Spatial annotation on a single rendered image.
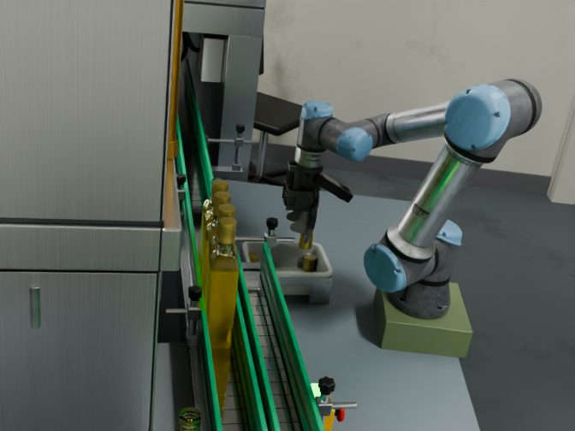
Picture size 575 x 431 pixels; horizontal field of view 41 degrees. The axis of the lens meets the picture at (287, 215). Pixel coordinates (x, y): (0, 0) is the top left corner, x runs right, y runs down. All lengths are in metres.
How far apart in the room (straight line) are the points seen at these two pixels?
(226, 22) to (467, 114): 1.21
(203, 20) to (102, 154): 1.65
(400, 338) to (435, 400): 0.19
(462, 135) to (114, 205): 0.79
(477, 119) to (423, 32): 3.18
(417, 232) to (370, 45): 3.04
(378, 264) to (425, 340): 0.27
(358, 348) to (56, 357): 1.00
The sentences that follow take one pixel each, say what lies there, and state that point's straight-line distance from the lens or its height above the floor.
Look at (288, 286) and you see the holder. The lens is 1.97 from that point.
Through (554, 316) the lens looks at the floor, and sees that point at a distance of 3.78.
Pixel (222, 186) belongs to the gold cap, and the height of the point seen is 1.16.
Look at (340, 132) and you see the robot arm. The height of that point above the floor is 1.24.
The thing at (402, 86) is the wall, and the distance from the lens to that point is 4.71.
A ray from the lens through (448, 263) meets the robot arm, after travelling 1.84.
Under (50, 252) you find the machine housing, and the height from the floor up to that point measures 1.36.
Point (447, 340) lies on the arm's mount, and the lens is 1.90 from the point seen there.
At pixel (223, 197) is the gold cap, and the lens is 1.55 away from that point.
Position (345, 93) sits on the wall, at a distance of 4.69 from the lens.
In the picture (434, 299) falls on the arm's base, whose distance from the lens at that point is 1.88.
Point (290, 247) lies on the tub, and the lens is 2.10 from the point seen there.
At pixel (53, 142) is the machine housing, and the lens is 0.89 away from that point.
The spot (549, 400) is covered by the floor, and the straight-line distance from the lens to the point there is 3.22.
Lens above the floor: 1.83
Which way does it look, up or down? 26 degrees down
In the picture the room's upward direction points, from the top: 8 degrees clockwise
